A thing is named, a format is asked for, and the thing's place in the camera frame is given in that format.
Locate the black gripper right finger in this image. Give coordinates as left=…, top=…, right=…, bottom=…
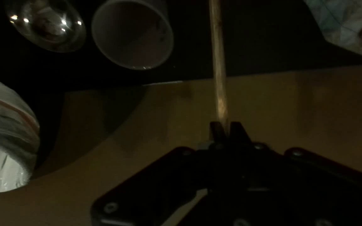
left=227, top=121, right=253, bottom=147

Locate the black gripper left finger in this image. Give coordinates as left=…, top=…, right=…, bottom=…
left=209, top=121, right=229, bottom=147

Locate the blue patterned tissue box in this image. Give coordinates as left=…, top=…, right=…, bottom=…
left=303, top=0, right=362, bottom=63

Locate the dark plastic cup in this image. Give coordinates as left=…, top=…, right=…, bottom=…
left=89, top=0, right=176, bottom=72

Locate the small metal bowl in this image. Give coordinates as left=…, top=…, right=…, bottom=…
left=2, top=0, right=88, bottom=56

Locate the bin with white bag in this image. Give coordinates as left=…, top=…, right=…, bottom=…
left=0, top=68, right=41, bottom=195

